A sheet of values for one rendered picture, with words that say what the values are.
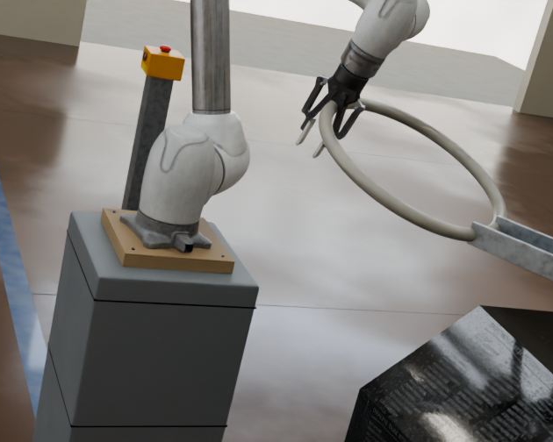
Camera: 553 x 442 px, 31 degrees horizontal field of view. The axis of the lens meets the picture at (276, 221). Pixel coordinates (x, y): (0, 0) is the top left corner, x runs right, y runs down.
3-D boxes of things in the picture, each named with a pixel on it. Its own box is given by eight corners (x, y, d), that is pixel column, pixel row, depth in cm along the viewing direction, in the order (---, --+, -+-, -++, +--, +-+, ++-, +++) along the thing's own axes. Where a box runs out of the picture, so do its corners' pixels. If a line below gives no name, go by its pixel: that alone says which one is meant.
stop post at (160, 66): (132, 322, 381) (187, 47, 345) (141, 348, 364) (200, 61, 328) (80, 319, 374) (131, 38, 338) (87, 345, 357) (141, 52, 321)
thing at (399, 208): (535, 228, 235) (543, 219, 233) (427, 260, 197) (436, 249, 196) (397, 101, 255) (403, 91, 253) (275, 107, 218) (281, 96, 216)
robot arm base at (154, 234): (153, 256, 233) (157, 234, 231) (117, 217, 250) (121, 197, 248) (219, 255, 243) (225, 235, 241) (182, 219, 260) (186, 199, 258)
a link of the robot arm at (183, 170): (125, 209, 241) (141, 123, 234) (161, 193, 258) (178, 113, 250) (182, 231, 236) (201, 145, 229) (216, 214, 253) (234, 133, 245)
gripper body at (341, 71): (334, 60, 222) (315, 93, 226) (364, 81, 220) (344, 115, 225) (348, 55, 228) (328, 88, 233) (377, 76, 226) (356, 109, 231)
